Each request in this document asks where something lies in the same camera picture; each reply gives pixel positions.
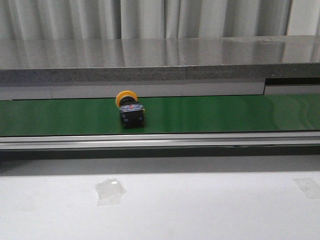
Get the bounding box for aluminium conveyor front rail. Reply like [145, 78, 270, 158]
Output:
[0, 131, 320, 151]

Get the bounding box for yellow push button switch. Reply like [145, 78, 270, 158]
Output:
[115, 90, 145, 129]

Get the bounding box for clear tape patch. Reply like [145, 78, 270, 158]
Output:
[94, 178, 127, 207]

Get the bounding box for white pleated curtain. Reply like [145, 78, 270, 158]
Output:
[0, 0, 320, 40]

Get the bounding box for clear tape strip right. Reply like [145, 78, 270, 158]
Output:
[293, 177, 320, 200]

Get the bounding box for grey conveyor back guard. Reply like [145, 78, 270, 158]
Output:
[0, 77, 320, 101]

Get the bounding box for green conveyor belt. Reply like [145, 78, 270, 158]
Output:
[0, 94, 320, 137]

